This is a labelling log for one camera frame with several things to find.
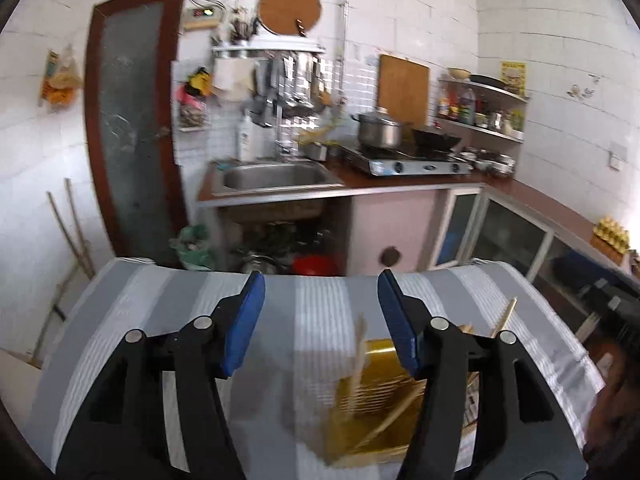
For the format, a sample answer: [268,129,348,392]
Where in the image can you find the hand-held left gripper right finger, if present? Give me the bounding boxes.
[377,268,588,480]

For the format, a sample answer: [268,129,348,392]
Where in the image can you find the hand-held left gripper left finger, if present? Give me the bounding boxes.
[55,271,266,480]

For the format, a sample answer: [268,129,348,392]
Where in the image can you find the yellow perforated utensil holder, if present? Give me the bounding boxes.
[320,337,481,468]

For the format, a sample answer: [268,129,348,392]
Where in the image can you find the wooden chopstick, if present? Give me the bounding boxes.
[345,385,426,456]
[490,297,519,339]

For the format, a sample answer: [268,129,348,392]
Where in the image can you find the steel kettle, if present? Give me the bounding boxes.
[242,254,279,276]

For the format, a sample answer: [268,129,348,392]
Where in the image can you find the pack of yellow bottles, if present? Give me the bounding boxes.
[592,216,631,256]

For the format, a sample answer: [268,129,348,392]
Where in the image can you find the grey striped tablecloth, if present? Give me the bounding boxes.
[25,257,606,480]

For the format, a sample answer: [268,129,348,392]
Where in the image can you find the green plastic bag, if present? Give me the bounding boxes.
[170,224,216,272]

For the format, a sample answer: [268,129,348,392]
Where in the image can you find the red basin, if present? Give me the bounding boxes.
[292,255,337,277]

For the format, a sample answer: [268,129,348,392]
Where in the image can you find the brown kitchen counter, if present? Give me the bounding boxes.
[197,157,640,291]

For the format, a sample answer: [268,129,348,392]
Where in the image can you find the glass cabinet doors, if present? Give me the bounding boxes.
[435,187,556,281]

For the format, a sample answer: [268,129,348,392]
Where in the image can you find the steel sink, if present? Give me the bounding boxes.
[207,159,346,198]

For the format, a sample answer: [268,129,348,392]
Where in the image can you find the steel gas stove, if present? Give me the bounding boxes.
[340,142,473,177]

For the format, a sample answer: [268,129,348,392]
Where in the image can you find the black wok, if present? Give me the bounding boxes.
[411,126,463,153]

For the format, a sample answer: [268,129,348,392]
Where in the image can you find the stack of bowls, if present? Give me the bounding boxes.
[457,146,517,177]

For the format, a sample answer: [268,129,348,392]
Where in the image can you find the white soap bottle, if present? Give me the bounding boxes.
[236,115,256,162]

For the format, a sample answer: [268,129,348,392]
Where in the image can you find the steel cooking pot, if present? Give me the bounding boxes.
[351,110,405,150]

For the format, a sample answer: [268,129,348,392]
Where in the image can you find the leaning wooden sticks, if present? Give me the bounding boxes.
[47,177,96,281]

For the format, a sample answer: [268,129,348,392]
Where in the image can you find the row of condiment bottles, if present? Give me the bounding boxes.
[436,85,511,131]

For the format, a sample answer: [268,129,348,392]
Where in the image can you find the rectangular wooden cutting board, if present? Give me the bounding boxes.
[377,54,431,128]

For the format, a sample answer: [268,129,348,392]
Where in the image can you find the brown framed glass door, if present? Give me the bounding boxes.
[85,0,190,261]

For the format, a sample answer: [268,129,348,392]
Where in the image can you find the steel hanging utensil rack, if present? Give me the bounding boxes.
[210,42,331,121]

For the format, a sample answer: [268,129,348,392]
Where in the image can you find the hanging snack bags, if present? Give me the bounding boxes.
[40,45,83,106]

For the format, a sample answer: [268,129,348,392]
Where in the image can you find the round wooden cutting board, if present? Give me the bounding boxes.
[256,0,323,36]

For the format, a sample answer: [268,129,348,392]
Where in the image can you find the white corner wall shelf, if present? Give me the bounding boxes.
[435,75,530,143]

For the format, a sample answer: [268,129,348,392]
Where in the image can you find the yellow wall poster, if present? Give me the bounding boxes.
[500,60,527,98]

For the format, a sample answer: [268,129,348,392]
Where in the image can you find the wall control box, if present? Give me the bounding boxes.
[182,5,221,30]

